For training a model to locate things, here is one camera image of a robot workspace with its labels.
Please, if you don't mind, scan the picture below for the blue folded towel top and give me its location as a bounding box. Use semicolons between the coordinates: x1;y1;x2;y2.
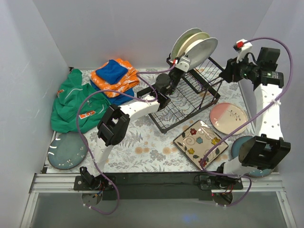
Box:
95;59;128;85

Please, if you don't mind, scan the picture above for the floral patterned table mat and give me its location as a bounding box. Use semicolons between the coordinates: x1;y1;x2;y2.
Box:
45;82;254;174

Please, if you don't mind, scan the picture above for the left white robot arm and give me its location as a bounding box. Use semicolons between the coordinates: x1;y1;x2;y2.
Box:
80;67;186;190

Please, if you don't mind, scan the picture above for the black wire dish rack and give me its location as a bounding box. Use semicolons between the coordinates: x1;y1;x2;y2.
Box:
149;57;224;133

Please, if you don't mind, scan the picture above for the cream and green round plate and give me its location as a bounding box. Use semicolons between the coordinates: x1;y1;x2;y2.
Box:
177;32;210;57

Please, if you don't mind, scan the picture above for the pink and cream round plate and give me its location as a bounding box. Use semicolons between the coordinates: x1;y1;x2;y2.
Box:
209;103;248;134

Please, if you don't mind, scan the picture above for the green jacket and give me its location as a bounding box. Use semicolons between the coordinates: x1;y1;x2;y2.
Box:
51;69;111;133

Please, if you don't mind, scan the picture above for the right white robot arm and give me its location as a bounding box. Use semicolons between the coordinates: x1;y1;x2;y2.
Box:
215;47;291;189

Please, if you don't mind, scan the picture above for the right blue glazed plate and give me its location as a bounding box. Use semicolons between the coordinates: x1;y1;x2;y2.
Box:
231;136;274;178

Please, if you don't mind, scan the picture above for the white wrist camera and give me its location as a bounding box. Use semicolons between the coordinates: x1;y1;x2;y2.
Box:
233;39;252;63
173;56;191;72

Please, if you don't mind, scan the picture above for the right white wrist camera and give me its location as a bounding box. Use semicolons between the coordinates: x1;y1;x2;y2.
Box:
233;39;252;63

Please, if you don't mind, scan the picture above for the blue glazed plate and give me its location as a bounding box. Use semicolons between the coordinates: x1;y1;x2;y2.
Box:
47;132;87;170
231;136;274;178

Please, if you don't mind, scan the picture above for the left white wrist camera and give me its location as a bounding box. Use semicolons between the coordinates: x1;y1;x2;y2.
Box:
173;56;191;72

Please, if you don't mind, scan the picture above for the white scalloped plate front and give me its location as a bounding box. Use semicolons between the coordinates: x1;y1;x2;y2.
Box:
171;28;202;61

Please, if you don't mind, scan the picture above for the left blue glazed plate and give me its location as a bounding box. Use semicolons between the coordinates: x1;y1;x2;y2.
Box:
47;132;87;170

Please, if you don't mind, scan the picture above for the white scalloped plate back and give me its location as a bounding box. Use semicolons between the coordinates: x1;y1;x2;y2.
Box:
185;38;218;70

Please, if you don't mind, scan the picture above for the white scalloped plate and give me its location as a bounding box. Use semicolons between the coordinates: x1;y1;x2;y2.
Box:
185;38;218;70
171;28;202;61

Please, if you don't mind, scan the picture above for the purple cable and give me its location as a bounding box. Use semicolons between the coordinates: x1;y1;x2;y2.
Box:
76;66;178;215
200;37;294;207

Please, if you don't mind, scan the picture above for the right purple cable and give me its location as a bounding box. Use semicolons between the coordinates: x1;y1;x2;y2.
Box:
200;37;294;207

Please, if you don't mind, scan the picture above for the square floral plate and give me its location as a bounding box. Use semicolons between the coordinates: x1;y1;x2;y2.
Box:
173;120;228;170

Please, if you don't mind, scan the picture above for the blue cloth bottom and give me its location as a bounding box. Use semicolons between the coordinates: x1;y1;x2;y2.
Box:
90;80;134;105

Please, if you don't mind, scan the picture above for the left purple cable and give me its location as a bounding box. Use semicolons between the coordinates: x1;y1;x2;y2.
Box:
76;66;178;215

